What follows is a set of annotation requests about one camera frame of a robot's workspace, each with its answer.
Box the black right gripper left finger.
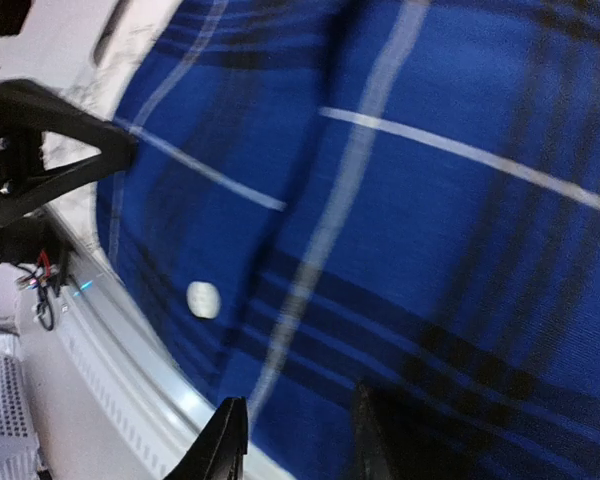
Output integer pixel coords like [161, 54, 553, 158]
[164, 397, 248, 480]

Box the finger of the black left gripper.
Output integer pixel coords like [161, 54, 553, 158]
[0, 79, 137, 227]

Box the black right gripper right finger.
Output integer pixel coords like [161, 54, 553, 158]
[352, 382, 458, 479]

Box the blue plaid long sleeve shirt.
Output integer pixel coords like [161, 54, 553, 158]
[96, 1, 600, 479]

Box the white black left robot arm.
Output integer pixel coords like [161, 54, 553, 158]
[0, 79, 137, 287]

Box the aluminium front rail frame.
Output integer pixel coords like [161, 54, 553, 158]
[0, 209, 286, 479]

